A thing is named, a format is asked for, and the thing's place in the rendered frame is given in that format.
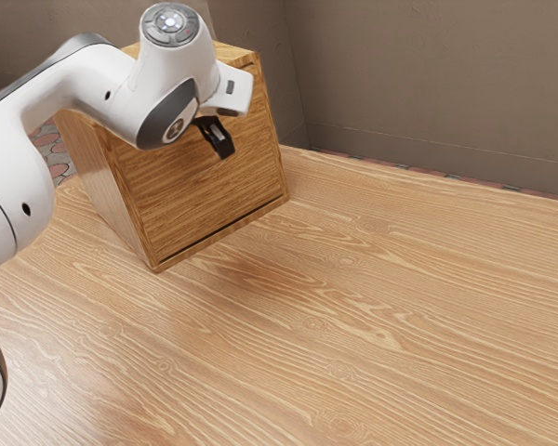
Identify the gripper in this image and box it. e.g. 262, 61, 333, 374
193, 114, 236, 161

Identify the wooden drawer cabinet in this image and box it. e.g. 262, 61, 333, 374
52, 39, 291, 275

